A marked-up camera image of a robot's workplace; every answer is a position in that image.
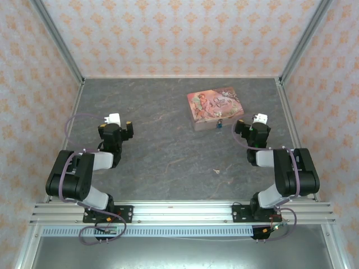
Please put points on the aluminium frame post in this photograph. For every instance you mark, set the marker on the aluminium frame post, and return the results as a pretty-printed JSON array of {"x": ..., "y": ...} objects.
[
  {"x": 60, "y": 45},
  {"x": 303, "y": 45}
]

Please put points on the wide aluminium base rail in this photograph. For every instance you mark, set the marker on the wide aluminium base rail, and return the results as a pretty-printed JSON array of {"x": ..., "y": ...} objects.
[{"x": 182, "y": 213}]

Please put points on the small metal key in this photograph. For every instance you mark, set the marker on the small metal key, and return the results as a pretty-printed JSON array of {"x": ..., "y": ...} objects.
[{"x": 216, "y": 171}]

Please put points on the pink decorated keepsake box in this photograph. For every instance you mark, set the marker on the pink decorated keepsake box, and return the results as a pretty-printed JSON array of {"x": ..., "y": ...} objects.
[{"x": 214, "y": 106}]

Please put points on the small circuit board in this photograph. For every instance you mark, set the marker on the small circuit board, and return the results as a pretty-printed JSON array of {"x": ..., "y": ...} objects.
[
  {"x": 108, "y": 231},
  {"x": 276, "y": 226}
]

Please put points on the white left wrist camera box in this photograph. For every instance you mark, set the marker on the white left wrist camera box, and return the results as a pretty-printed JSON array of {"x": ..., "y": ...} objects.
[{"x": 113, "y": 119}]

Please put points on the small blue padlock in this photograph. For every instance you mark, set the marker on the small blue padlock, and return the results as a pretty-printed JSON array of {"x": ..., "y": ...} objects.
[{"x": 219, "y": 124}]

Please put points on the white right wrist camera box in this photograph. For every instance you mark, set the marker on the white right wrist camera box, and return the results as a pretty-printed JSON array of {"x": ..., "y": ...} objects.
[{"x": 261, "y": 118}]

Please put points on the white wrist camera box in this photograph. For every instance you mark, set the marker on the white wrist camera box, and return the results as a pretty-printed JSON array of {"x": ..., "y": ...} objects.
[
  {"x": 261, "y": 118},
  {"x": 113, "y": 119}
]

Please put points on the aluminium table side rail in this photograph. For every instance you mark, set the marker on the aluminium table side rail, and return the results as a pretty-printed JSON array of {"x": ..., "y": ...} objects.
[
  {"x": 289, "y": 112},
  {"x": 70, "y": 123}
]

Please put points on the grey metal panel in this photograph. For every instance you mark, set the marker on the grey metal panel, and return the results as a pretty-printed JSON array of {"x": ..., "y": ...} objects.
[{"x": 182, "y": 253}]

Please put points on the lower aluminium frame leg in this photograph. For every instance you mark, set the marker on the lower aluminium frame leg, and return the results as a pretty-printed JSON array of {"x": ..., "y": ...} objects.
[
  {"x": 335, "y": 249},
  {"x": 26, "y": 249}
]

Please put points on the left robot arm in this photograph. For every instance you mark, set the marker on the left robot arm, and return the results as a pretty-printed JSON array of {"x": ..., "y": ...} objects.
[{"x": 70, "y": 179}]

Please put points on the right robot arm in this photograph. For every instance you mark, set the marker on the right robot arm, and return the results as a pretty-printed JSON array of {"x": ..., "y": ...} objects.
[{"x": 286, "y": 173}]

